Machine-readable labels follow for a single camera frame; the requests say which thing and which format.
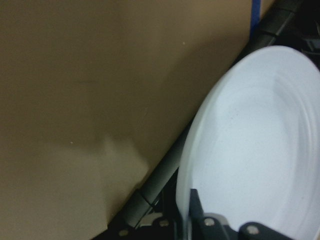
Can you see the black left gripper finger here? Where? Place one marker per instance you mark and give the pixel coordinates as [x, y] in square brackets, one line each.
[203, 226]

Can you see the light blue round plate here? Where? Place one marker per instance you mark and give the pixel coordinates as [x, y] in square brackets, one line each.
[253, 149]

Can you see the black dish rack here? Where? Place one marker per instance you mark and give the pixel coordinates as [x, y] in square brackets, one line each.
[151, 213]

